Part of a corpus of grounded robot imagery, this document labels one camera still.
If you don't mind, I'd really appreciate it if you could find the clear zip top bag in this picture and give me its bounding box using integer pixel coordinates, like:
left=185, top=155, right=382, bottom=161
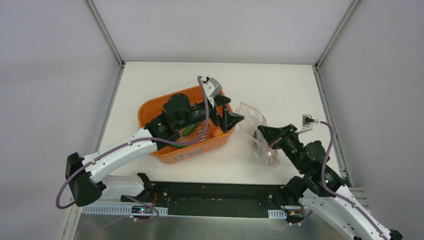
left=235, top=102, right=280, bottom=167

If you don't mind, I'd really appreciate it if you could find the long green chili pepper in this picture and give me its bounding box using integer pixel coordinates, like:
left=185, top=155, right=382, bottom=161
left=182, top=123, right=199, bottom=137

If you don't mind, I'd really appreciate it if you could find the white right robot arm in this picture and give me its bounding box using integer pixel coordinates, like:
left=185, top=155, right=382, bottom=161
left=257, top=120, right=403, bottom=240

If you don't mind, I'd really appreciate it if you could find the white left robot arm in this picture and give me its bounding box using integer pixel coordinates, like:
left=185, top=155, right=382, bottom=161
left=64, top=93, right=244, bottom=207

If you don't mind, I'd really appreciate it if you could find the orange peach fruit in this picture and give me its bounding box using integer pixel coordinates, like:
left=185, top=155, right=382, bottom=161
left=210, top=127, right=224, bottom=138

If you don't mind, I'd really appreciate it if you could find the thin green chili pepper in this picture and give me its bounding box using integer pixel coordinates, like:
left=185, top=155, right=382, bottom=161
left=169, top=142, right=191, bottom=149

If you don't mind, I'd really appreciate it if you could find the orange plastic basket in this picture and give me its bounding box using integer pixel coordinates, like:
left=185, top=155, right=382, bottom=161
left=138, top=86, right=236, bottom=164

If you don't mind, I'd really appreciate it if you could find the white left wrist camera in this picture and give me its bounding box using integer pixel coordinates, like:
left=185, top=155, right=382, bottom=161
left=200, top=76, right=223, bottom=99

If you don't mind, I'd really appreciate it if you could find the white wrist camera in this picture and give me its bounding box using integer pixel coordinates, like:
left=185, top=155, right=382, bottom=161
left=200, top=76, right=223, bottom=99
left=296, top=114, right=322, bottom=134

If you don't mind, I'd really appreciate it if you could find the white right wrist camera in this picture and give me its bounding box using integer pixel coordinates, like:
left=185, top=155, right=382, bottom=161
left=296, top=114, right=322, bottom=134

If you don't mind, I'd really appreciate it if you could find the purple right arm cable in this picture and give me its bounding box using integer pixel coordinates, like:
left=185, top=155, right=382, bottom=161
left=317, top=120, right=390, bottom=240

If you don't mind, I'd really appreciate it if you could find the right white cable duct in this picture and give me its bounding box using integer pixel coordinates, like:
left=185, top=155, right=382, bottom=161
left=267, top=209, right=288, bottom=220

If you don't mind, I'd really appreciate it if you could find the white cable duct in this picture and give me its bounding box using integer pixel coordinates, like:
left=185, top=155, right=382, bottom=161
left=267, top=209, right=288, bottom=220
left=82, top=203, right=169, bottom=217

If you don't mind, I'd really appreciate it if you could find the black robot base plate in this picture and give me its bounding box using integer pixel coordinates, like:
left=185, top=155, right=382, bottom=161
left=136, top=181, right=299, bottom=218

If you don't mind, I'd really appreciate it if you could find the left white cable duct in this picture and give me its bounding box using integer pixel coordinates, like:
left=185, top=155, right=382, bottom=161
left=82, top=203, right=169, bottom=217

